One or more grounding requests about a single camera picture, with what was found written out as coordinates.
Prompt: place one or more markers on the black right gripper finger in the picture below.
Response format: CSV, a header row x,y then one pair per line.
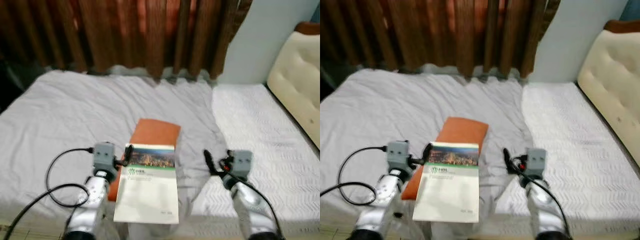
x,y
509,160
210,161

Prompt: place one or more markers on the orange fleece cloth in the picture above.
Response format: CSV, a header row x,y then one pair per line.
x,y
462,131
155,132

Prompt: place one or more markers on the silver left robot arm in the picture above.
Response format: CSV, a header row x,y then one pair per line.
x,y
382,205
92,205

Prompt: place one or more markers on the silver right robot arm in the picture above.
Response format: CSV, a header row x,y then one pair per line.
x,y
547,210
252,210

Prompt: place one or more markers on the white book with city photo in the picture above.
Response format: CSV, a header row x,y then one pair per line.
x,y
447,192
147,192

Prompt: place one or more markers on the white quilted mattress cover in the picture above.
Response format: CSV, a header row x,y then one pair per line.
x,y
260,130
575,135

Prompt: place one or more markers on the grey bed sheet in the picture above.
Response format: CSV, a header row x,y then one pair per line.
x,y
90,110
400,105

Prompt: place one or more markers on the cream tufted headboard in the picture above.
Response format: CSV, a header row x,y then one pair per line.
x,y
297,75
612,75

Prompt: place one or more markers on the brown pleated curtain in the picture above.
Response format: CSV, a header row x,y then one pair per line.
x,y
440,30
125,30

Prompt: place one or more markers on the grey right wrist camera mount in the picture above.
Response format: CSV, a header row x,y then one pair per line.
x,y
536,162
241,164

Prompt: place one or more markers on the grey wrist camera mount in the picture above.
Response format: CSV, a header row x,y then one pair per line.
x,y
536,162
398,155
241,164
104,156

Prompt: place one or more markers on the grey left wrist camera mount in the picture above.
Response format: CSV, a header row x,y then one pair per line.
x,y
398,155
104,156

